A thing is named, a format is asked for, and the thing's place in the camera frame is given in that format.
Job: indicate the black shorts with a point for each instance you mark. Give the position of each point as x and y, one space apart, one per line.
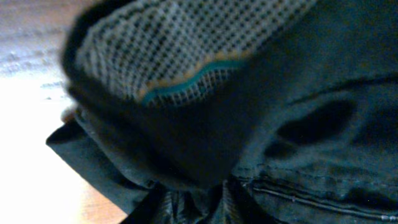
235 111

